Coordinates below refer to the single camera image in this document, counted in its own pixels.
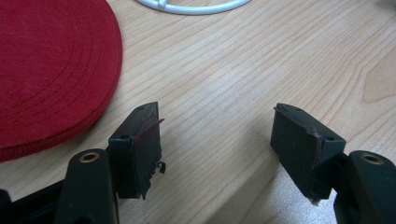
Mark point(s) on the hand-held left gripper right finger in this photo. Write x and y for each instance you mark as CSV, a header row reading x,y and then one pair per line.
x,y
299,149

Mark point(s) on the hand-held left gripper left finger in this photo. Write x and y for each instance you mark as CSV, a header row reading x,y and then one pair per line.
x,y
137,155

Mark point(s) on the red round felt mat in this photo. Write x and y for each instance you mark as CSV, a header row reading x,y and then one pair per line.
x,y
53,71

